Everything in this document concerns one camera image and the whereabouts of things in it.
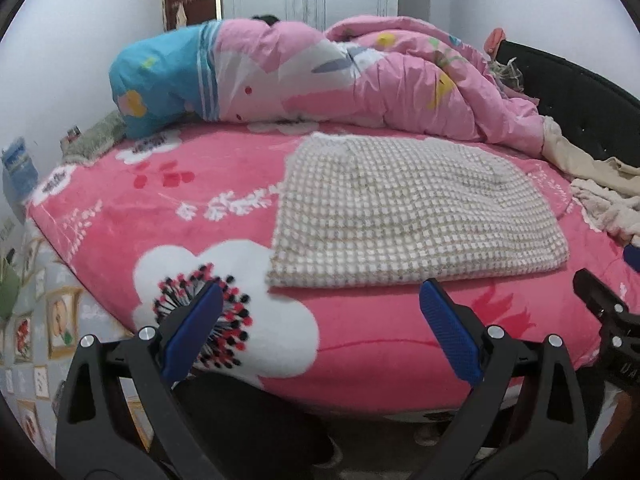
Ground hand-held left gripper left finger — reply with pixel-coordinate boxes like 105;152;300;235
55;279;225;480

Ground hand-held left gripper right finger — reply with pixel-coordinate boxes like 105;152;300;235
419;278;589;480

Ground beige white checkered coat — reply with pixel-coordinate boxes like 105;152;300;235
265;132;571;290

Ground person's right forearm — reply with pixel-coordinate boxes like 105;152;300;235
592;385;640;466

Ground cream fuzzy cloth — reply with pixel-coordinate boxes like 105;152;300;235
570;177;640;246

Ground pink floral blanket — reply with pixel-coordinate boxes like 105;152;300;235
25;120;640;416

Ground beige pants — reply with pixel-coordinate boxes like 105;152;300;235
542;117;640;183

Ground grey patterned bed sheet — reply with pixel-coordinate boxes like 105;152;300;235
0;220;151;461

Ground black headboard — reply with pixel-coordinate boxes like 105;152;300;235
495;40;640;168

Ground grey-green fuzzy cloth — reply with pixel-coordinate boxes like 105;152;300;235
60;110;128;166

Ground frayed grey cloth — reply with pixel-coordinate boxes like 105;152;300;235
490;57;523;96

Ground blue packet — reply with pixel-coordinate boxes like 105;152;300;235
0;136;40;201

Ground orange-red cloth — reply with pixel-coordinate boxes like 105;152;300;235
484;27;506;56

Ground pink and blue quilt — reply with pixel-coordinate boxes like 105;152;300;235
109;16;546;158

